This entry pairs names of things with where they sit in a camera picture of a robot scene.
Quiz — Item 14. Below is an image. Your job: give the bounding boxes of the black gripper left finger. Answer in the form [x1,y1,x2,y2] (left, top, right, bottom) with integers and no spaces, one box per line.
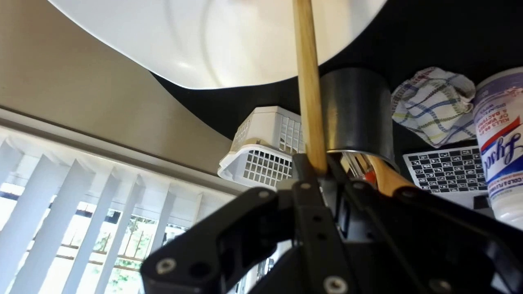
[138,188,292,294]

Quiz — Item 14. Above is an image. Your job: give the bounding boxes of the white bowl with teal rim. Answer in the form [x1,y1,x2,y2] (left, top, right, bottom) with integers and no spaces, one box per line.
[47,0,388,91]

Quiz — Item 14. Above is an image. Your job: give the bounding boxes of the white plastic basket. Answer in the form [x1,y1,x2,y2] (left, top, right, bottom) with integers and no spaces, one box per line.
[217,106,303,189]

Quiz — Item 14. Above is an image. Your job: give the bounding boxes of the white vertical blinds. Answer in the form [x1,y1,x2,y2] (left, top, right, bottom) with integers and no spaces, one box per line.
[0,127,230,294]

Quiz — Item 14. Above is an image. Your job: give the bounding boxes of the metal utensil cup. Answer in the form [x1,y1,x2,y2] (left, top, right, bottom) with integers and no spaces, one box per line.
[320,67,393,163]

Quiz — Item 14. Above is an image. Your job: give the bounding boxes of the white wipes canister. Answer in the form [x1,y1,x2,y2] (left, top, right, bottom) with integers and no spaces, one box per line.
[473,67,523,228]

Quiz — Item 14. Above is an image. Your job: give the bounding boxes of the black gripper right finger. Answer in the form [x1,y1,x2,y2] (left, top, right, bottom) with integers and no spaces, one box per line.
[290,153,523,294]

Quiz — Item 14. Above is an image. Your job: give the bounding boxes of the wooden spoon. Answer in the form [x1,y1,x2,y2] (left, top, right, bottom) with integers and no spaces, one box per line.
[292,0,326,175]

